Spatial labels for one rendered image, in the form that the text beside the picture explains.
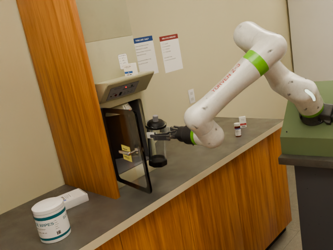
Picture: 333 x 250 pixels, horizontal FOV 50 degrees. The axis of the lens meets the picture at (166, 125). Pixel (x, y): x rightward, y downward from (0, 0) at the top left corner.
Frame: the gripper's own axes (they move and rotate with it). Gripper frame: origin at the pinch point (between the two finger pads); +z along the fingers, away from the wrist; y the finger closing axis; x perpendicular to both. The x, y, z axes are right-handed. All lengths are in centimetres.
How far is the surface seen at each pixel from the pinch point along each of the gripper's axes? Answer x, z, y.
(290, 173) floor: 122, 43, -220
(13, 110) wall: -23, 62, 42
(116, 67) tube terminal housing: -35.2, 19.2, 1.2
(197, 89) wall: 1, 63, -112
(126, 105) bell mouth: -13.6, 22.1, -1.6
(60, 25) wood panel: -60, 22, 26
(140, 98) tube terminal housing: -15.4, 19.5, -10.9
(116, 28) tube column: -55, 19, -4
